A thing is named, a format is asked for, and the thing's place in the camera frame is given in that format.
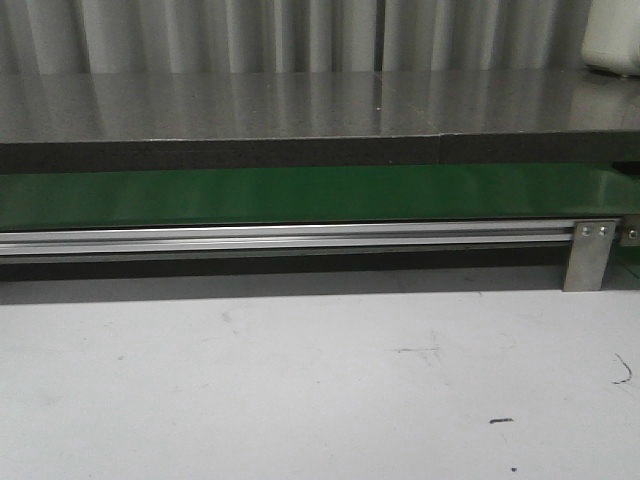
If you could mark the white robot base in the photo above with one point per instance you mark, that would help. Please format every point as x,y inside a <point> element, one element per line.
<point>611,39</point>

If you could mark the green conveyor belt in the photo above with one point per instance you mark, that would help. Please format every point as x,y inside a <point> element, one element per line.
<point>51,201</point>

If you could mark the grey pleated curtain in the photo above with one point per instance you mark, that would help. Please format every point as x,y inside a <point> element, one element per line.
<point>106,37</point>

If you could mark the aluminium conveyor side rail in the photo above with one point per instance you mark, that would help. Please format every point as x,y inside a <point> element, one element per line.
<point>270,237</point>

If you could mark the steel conveyor support bracket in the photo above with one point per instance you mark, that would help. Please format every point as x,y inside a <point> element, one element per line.
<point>589,255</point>

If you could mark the small steel end bracket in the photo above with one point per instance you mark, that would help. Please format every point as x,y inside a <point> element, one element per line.
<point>630,231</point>

